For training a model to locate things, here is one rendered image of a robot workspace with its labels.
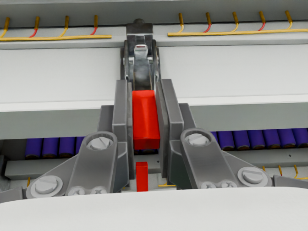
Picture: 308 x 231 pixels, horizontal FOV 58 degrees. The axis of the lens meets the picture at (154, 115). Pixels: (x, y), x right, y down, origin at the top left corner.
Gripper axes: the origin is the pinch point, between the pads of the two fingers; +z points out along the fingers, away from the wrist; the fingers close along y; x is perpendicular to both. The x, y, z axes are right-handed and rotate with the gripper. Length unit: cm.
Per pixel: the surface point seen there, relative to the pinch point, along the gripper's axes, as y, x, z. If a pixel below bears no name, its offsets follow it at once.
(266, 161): 15.3, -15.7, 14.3
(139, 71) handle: -0.2, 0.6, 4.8
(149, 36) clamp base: 0.6, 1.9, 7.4
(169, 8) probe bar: 2.2, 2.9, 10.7
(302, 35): 12.1, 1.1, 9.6
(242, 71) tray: 7.2, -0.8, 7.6
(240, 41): 7.4, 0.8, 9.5
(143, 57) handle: 0.1, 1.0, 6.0
